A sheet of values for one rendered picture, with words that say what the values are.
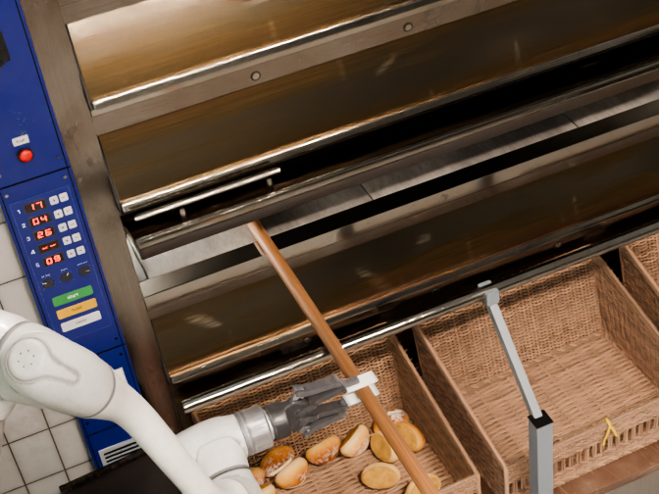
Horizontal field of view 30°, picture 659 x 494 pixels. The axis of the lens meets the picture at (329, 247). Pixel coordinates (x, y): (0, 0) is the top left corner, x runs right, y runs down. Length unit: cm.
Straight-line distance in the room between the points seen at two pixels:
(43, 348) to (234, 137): 94
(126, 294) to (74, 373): 92
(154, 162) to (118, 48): 28
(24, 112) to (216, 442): 75
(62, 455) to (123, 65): 105
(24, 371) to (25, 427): 111
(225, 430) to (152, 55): 77
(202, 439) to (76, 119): 70
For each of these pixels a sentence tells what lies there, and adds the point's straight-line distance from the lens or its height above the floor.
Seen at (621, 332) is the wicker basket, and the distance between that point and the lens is 340.
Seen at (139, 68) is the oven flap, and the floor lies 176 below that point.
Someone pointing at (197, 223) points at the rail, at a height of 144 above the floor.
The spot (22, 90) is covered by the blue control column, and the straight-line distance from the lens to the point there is 248.
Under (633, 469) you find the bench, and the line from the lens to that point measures 317.
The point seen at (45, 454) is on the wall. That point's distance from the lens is 309.
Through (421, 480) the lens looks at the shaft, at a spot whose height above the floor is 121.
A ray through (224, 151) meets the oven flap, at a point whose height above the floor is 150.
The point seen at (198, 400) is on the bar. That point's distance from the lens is 260.
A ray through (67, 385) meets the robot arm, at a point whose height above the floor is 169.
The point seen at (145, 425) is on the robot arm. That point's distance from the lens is 216.
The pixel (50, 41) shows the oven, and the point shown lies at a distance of 248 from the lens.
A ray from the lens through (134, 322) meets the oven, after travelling 290.
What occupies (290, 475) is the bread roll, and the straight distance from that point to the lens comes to 312.
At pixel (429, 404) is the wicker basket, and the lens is 307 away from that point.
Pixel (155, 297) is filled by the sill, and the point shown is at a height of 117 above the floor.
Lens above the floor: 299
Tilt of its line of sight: 39 degrees down
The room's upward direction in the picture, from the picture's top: 9 degrees counter-clockwise
